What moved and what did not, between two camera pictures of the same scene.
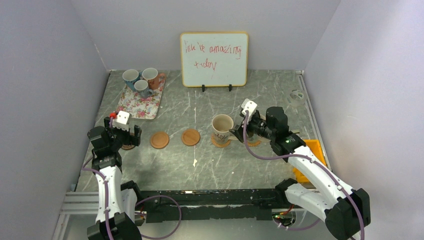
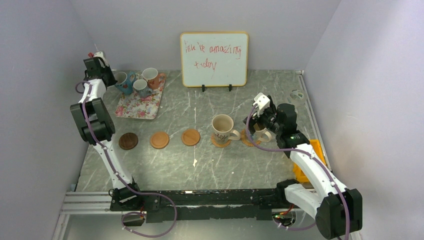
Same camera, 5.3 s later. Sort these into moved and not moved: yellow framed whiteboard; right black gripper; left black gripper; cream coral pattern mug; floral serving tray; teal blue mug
Moved: left black gripper; teal blue mug; right black gripper
Not moved: floral serving tray; cream coral pattern mug; yellow framed whiteboard
